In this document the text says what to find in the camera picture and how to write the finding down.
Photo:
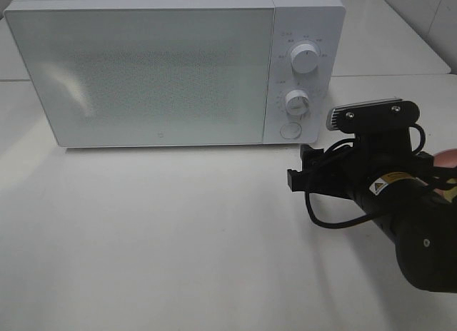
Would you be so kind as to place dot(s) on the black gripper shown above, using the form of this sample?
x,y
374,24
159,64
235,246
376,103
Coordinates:
x,y
375,169

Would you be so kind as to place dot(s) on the round door release button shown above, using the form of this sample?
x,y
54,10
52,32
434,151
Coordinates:
x,y
291,131

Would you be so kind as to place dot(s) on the pink round plate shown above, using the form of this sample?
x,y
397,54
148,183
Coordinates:
x,y
446,159

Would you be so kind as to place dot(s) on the sandwich with white bread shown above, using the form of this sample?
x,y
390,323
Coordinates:
x,y
451,193

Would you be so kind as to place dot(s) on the white microwave door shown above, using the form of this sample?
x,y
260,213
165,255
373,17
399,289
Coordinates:
x,y
148,78

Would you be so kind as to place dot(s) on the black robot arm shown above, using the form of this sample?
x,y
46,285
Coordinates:
x,y
422,230

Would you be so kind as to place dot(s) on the white lower timer knob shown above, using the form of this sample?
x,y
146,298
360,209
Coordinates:
x,y
296,102

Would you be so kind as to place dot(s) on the white upper power knob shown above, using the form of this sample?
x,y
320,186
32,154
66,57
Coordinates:
x,y
304,57

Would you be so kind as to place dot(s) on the white microwave oven body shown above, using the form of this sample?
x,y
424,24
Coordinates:
x,y
294,21

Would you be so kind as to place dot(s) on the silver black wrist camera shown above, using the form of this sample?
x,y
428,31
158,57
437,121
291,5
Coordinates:
x,y
373,116

